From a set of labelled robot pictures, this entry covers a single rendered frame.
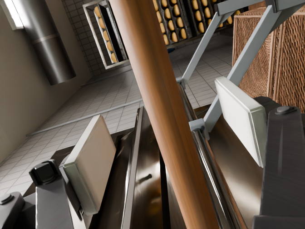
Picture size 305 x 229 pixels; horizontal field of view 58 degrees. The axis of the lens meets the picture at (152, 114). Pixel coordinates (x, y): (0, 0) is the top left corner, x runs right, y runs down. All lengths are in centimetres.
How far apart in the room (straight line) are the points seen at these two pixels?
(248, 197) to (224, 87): 86
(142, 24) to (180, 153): 10
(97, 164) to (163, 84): 8
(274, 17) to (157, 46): 44
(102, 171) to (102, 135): 3
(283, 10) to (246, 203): 62
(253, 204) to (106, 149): 83
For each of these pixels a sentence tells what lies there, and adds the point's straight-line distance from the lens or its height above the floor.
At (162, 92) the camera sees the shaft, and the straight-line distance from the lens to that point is 21.
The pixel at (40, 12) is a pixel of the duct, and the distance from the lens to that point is 334.
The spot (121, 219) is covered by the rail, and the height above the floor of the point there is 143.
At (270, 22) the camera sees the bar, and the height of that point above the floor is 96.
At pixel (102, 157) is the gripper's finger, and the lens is 17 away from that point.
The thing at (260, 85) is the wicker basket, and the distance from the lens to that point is 175.
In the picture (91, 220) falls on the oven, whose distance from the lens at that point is 116.
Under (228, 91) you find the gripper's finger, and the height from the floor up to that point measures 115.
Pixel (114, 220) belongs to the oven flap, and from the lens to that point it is 109.
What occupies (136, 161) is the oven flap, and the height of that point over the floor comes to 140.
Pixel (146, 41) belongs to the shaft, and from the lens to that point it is 20.
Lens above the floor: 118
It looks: 6 degrees up
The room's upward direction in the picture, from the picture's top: 107 degrees counter-clockwise
